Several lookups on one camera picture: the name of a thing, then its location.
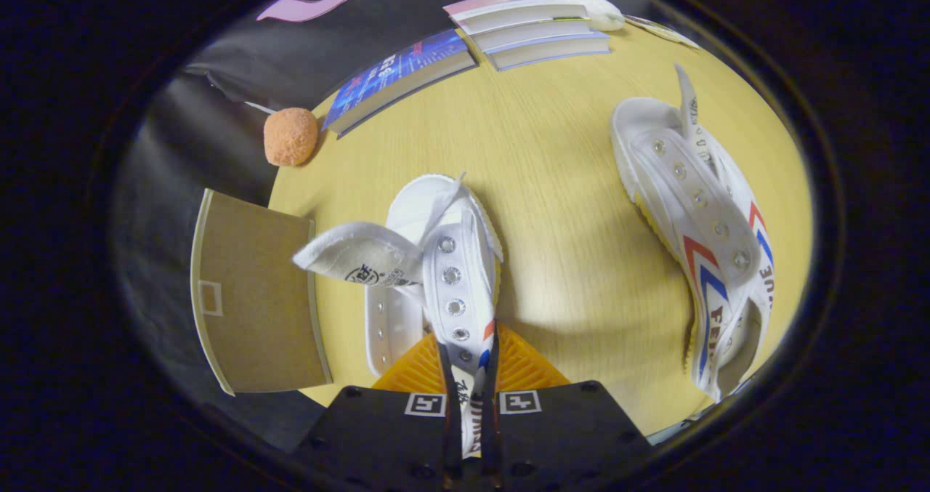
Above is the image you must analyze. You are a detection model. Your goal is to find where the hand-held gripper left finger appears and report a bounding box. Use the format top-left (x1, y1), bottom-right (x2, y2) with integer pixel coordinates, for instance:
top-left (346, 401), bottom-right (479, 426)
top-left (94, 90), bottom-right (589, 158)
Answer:
top-left (291, 332), bottom-right (466, 492)

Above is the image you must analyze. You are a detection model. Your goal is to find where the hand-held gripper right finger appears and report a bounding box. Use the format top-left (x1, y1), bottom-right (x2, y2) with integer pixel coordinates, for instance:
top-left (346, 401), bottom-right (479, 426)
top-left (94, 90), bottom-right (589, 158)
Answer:
top-left (483, 323), bottom-right (655, 492)

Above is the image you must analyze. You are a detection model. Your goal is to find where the white canvas shoe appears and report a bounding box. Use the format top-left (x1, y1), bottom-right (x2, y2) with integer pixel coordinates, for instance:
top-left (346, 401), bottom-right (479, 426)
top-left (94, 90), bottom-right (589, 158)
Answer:
top-left (292, 172), bottom-right (505, 460)
top-left (609, 63), bottom-right (777, 403)

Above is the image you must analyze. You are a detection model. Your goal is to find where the orange sponge ball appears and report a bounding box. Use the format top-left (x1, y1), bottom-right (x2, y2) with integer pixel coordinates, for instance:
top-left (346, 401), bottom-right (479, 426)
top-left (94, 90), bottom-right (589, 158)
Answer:
top-left (263, 107), bottom-right (320, 167)

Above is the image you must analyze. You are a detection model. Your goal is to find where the blue cover book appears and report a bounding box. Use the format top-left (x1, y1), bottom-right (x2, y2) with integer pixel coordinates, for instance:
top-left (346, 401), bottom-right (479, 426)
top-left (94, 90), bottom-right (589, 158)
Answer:
top-left (322, 28), bottom-right (479, 140)

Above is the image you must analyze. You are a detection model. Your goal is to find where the blue edged book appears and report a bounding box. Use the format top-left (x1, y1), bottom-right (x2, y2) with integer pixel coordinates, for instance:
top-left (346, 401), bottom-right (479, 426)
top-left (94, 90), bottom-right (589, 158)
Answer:
top-left (485, 31), bottom-right (612, 72)

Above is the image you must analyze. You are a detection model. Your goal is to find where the white edged book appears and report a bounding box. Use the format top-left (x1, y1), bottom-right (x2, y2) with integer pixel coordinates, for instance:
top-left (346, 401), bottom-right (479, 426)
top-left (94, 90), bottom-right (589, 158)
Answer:
top-left (472, 18), bottom-right (593, 54)

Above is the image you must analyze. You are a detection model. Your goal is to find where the black backdrop cloth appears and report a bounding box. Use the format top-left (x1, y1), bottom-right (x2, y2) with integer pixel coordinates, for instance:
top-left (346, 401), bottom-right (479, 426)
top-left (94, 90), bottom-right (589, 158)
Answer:
top-left (109, 0), bottom-right (474, 453)

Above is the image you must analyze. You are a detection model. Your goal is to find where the pink cover book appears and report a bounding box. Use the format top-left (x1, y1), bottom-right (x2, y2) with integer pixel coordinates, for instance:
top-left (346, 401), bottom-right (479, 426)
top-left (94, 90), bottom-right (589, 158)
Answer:
top-left (443, 0), bottom-right (588, 36)

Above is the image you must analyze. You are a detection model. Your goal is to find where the white fluffy pad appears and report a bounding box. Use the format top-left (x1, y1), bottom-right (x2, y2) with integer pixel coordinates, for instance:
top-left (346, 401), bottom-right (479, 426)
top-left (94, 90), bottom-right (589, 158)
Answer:
top-left (541, 0), bottom-right (626, 32)

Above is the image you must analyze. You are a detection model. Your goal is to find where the pale printed card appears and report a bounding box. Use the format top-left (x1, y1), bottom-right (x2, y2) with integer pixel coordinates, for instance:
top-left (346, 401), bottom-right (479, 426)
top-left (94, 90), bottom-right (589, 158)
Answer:
top-left (623, 15), bottom-right (700, 49)

